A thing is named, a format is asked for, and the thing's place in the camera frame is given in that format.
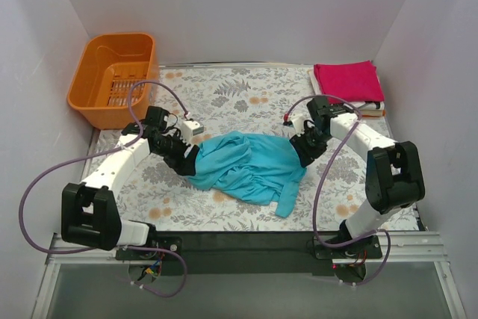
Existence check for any teal t-shirt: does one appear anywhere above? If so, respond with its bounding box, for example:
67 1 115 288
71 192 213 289
187 131 306 218

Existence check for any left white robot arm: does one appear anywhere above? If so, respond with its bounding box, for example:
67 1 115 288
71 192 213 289
61 106 204 259

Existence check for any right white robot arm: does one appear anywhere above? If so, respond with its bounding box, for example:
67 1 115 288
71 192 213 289
283 95 426 258

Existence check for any floral table mat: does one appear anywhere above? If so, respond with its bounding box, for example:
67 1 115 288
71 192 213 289
73 65 420 232

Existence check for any folded magenta t-shirt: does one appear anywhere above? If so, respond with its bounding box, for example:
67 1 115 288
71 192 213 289
313 61 385 102

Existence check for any orange plastic basket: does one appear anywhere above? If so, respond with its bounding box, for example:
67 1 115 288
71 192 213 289
67 33 158 130

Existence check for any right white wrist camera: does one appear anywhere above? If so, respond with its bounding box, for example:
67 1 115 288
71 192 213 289
283 114 307 137

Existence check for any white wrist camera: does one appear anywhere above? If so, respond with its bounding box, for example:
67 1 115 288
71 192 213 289
283 114 307 137
179 120 205 144

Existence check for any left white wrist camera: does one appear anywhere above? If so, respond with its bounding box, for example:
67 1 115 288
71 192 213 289
179 120 205 144

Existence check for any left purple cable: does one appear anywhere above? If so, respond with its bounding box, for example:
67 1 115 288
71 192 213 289
18 80 190 298

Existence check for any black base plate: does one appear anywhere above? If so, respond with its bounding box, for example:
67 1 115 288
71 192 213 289
114 230 383 277

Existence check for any aluminium frame rail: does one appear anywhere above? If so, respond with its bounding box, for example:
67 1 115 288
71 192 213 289
47 231 448 264

